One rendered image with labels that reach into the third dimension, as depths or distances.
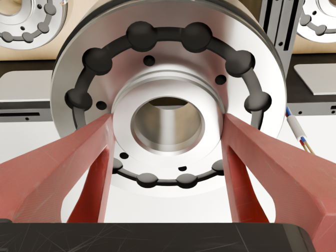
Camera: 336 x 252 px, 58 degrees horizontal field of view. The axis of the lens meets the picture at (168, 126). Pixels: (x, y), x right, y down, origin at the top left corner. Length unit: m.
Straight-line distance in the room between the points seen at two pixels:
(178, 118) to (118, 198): 0.56
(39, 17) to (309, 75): 0.26
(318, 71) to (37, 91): 0.27
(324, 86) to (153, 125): 0.20
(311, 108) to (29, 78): 0.27
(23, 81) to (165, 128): 0.21
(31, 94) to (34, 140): 0.33
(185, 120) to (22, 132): 0.50
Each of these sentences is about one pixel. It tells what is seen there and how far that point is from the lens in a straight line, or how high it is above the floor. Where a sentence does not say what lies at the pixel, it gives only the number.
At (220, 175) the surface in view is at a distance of 0.16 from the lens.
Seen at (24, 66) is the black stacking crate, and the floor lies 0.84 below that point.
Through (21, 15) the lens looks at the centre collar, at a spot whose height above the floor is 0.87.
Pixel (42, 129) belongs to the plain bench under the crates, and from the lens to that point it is 0.61.
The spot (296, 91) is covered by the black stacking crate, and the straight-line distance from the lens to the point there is 0.30.
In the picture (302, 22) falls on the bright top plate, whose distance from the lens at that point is 0.33.
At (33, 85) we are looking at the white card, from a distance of 0.32.
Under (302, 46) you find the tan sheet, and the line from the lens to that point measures 0.38.
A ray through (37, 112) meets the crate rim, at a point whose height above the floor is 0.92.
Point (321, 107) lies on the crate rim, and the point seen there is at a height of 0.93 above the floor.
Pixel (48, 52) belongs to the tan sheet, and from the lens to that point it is 0.37.
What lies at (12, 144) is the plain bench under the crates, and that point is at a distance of 0.66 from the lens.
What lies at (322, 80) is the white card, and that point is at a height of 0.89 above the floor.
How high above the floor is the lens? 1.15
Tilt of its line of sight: 54 degrees down
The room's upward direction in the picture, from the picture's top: 179 degrees clockwise
